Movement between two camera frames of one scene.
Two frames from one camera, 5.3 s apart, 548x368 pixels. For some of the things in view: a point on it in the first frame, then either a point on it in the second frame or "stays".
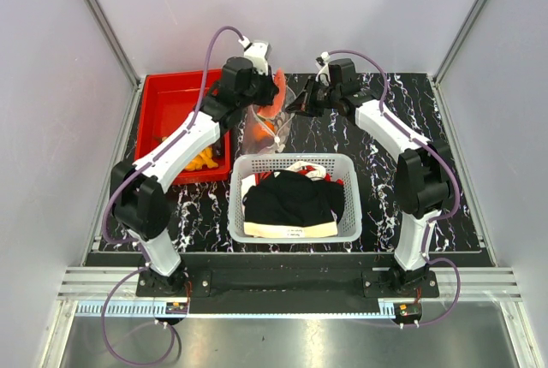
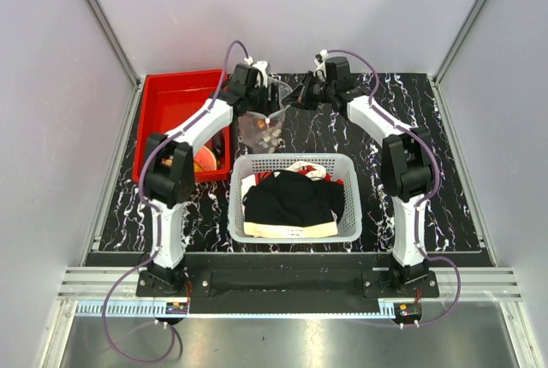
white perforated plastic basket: [339, 166] stays
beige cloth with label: [261, 229] stays
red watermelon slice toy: [271, 109] -> [205, 159]
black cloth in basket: [291, 198] stays
